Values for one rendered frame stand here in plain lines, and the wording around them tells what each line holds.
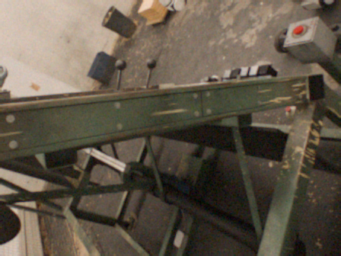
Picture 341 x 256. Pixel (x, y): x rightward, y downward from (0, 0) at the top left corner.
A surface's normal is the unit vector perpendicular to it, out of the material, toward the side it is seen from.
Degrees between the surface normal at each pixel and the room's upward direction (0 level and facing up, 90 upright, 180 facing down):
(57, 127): 90
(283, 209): 0
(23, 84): 90
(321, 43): 90
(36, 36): 90
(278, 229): 0
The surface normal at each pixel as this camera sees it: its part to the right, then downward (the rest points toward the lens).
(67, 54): 0.42, 0.14
